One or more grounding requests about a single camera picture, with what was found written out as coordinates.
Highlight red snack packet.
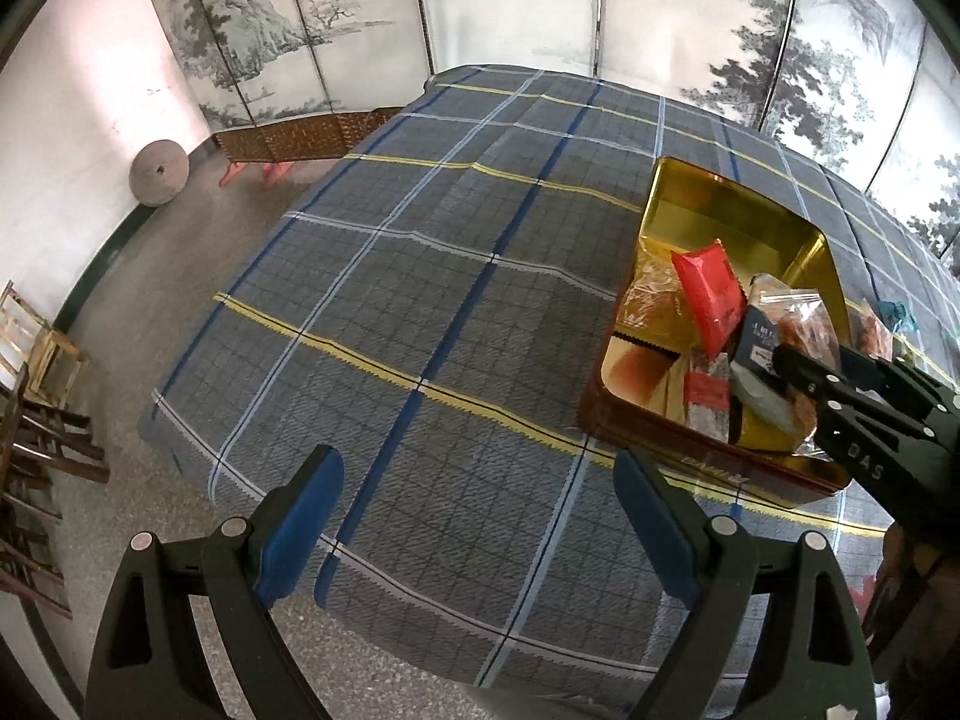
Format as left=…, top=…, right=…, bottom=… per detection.
left=670, top=239, right=747, bottom=358

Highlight person's right hand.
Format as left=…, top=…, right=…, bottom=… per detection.
left=862, top=523, right=958, bottom=683

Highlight teal candy wrapper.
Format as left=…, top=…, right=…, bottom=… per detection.
left=877, top=299, right=919, bottom=335

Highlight navy white snack packet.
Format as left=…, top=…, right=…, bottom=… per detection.
left=729, top=305, right=796, bottom=433

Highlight clear wrapped brown pastry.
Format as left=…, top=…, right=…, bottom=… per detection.
left=613, top=244, right=700, bottom=355

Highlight red gold toffee tin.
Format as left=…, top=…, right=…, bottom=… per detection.
left=578, top=158, right=851, bottom=507

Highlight dark wooden folding chairs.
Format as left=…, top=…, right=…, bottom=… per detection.
left=2, top=366, right=110, bottom=619

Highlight light wooden folding chair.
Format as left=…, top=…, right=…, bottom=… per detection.
left=2, top=281, right=88, bottom=408

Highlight painted folding screen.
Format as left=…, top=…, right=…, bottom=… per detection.
left=151, top=0, right=958, bottom=263

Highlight blue plaid tablecloth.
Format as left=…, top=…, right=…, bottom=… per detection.
left=142, top=65, right=958, bottom=707

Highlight round stone disc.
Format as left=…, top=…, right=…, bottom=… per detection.
left=128, top=140, right=190, bottom=208

